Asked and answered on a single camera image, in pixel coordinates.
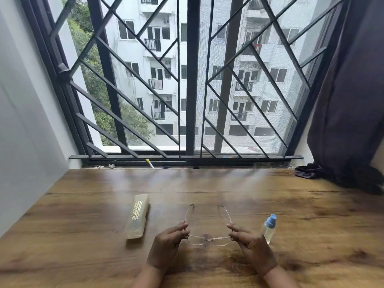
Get person's left hand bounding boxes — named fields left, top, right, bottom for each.
left=146, top=220, right=190, bottom=272

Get person's right hand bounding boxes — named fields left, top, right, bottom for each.
left=226, top=222, right=278, bottom=278

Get small spray bottle blue cap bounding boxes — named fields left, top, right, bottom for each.
left=260, top=214, right=278, bottom=245

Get clear-framed eyeglasses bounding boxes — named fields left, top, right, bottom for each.
left=184, top=204, right=234, bottom=247

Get translucent yellowish glasses case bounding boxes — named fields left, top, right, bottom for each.
left=125, top=193, right=150, bottom=240

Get person's right forearm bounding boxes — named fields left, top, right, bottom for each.
left=264, top=265, right=300, bottom=288

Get dark crumpled cloth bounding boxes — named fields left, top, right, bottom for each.
left=294, top=164, right=322, bottom=180

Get black metal window grille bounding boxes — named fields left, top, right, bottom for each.
left=49, top=0, right=346, bottom=160

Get dark curtain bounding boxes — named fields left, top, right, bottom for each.
left=307, top=0, right=384, bottom=195

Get green tree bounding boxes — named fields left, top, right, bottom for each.
left=61, top=0, right=155, bottom=146

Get white apartment building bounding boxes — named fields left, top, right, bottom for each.
left=105, top=0, right=330, bottom=147

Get black window frame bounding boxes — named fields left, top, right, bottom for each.
left=19, top=0, right=348, bottom=167

